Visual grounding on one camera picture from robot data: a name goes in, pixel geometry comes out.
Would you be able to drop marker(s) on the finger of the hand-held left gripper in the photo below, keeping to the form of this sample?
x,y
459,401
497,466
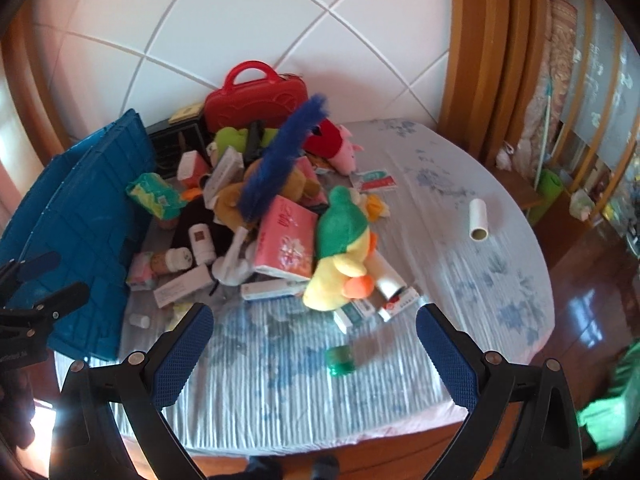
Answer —
x,y
55,302
35,264

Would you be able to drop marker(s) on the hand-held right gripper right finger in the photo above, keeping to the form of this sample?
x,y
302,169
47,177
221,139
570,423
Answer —
x,y
450,360

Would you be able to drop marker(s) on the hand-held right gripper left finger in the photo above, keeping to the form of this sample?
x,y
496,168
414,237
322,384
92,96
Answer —
x,y
180,355

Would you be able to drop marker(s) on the blue plastic crate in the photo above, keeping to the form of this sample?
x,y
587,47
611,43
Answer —
x,y
75,210

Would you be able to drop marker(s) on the long white printed box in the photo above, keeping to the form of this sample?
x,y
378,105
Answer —
x,y
182,285

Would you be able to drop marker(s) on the person's left hand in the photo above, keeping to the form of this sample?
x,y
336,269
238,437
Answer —
x,y
15,392

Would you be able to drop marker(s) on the red white box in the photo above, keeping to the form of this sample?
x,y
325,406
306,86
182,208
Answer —
x,y
400,302

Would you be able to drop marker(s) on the small pink tissue packet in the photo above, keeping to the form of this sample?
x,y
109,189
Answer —
x,y
140,272

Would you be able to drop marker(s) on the orange bottle white cap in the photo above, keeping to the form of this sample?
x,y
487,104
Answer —
x,y
175,260

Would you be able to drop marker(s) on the white tube bottle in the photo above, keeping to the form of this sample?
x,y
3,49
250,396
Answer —
x,y
387,275

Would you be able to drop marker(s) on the green white box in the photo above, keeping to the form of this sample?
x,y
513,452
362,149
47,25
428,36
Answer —
x,y
352,315

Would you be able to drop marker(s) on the small green jar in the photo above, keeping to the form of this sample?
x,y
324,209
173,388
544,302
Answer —
x,y
341,362

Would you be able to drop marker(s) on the green tissue packet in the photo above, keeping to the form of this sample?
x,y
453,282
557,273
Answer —
x,y
150,195

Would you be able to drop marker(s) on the dark maroon plush toy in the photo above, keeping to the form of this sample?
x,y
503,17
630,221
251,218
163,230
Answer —
x,y
195,217

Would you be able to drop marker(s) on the white paper roll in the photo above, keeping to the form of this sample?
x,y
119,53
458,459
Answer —
x,y
477,220

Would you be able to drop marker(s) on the yellow duck plush green hat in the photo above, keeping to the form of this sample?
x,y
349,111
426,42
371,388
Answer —
x,y
340,260

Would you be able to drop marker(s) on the large pink tissue pack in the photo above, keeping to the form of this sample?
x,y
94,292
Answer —
x,y
285,240

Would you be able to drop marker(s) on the brown bear plush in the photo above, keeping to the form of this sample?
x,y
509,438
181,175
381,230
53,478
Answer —
x,y
227,202

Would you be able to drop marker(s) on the green cloth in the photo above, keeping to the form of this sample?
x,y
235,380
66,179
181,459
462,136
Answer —
x,y
612,400

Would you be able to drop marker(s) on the small yellow plush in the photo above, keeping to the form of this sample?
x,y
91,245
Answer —
x,y
375,205

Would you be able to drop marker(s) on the black slatted box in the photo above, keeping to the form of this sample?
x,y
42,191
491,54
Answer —
x,y
170,147

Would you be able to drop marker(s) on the brown wooden stool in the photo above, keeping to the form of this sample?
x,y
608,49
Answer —
x,y
522,192

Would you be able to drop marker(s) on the small pink white box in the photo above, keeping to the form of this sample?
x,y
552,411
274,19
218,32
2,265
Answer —
x,y
192,167

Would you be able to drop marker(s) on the white box blue print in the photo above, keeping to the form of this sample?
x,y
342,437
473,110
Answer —
x,y
225,170

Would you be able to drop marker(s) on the red green card packet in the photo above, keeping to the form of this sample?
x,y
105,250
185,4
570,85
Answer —
x,y
375,180

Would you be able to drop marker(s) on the green roll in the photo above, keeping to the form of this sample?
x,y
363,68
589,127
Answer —
x,y
550,185

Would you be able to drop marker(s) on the white plastic bag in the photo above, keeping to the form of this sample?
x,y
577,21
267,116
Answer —
x,y
582,205

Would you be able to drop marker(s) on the flat yellow box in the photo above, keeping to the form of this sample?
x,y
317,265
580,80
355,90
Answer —
x,y
185,111

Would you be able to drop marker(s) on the blue feather duster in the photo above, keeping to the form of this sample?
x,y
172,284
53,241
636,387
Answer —
x,y
280,160

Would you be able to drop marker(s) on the green frog plush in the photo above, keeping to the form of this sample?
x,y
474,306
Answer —
x,y
230,139

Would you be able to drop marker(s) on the black plastic tool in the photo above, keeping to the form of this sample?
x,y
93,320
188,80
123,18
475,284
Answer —
x,y
254,137

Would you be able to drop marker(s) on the pink pig plush red outfit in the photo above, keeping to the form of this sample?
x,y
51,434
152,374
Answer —
x,y
325,140

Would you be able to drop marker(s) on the red handbag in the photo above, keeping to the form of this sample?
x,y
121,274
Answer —
x,y
250,105

